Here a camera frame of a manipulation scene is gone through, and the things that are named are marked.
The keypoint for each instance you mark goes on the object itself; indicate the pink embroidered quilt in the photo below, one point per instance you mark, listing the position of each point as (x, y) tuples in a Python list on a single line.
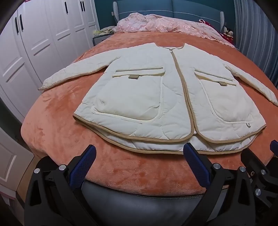
[(165, 26)]

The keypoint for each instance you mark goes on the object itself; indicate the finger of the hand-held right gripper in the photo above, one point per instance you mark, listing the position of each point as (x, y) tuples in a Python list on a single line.
[(274, 148), (260, 173)]

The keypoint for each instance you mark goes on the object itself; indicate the white panelled door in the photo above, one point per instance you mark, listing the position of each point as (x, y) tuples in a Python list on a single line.
[(10, 160)]

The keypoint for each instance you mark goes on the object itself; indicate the red plush toys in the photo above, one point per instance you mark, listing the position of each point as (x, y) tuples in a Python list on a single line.
[(228, 34)]

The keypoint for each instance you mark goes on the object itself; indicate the cream quilted jacket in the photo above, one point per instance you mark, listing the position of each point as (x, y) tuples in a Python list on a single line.
[(139, 93)]

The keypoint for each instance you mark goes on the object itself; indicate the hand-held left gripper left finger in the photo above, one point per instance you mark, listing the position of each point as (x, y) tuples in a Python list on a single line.
[(84, 165)]

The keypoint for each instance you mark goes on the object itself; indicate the dark nightstand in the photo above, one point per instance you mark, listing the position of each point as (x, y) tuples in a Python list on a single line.
[(98, 40)]

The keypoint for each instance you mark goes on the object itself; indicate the grey-blue curtain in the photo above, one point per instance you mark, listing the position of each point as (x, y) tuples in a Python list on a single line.
[(256, 43)]

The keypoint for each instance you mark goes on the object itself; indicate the white wardrobe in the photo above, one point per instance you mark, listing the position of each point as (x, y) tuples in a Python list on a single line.
[(43, 32)]

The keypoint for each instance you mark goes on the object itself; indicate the orange plush blanket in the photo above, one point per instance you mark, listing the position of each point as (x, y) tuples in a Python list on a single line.
[(108, 169)]

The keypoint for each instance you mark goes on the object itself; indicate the beige cloth pile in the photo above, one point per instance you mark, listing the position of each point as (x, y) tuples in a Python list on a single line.
[(104, 31)]

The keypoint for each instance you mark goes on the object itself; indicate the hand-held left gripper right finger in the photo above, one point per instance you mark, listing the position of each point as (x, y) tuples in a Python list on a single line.
[(195, 167)]

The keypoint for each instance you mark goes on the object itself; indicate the blue padded headboard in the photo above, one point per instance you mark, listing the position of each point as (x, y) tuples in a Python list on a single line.
[(152, 6)]

